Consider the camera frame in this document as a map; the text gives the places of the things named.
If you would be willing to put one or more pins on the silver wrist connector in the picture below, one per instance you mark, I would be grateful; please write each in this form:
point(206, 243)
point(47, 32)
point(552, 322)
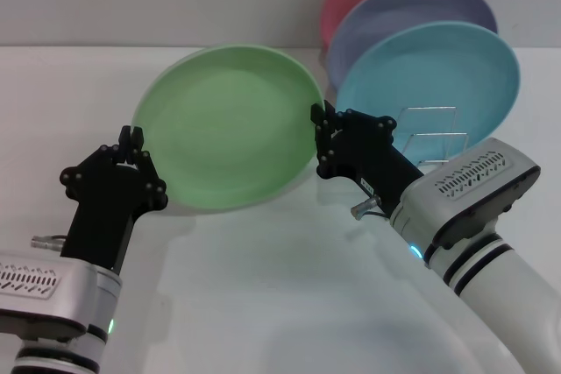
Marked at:
point(364, 207)
point(46, 242)

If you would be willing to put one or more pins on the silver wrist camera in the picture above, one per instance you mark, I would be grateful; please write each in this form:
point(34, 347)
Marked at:
point(44, 295)
point(477, 194)

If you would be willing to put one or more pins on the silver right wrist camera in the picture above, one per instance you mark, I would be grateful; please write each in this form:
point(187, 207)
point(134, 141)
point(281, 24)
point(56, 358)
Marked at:
point(477, 194)

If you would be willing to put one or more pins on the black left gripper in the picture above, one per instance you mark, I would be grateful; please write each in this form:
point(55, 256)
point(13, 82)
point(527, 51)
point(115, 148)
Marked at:
point(105, 216)

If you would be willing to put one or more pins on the green plate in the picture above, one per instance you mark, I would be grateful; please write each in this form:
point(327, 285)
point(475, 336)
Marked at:
point(232, 129)

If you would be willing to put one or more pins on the purple plate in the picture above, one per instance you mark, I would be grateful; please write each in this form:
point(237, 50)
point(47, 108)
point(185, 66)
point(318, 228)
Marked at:
point(394, 15)

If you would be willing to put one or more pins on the teal plate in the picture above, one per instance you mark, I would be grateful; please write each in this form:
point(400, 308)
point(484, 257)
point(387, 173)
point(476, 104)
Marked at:
point(438, 72)

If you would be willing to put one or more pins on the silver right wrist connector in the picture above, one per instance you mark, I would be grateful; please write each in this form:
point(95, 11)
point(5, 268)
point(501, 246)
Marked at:
point(364, 207)

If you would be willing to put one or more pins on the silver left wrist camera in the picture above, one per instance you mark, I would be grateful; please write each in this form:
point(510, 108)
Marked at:
point(44, 295)

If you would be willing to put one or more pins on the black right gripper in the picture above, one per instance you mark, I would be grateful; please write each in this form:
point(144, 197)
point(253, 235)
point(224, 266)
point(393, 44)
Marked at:
point(372, 159)

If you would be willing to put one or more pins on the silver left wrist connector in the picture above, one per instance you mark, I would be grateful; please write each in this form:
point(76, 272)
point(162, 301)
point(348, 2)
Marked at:
point(46, 242)

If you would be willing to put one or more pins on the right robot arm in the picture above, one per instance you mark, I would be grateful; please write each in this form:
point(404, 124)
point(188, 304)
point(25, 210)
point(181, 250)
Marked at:
point(504, 299)

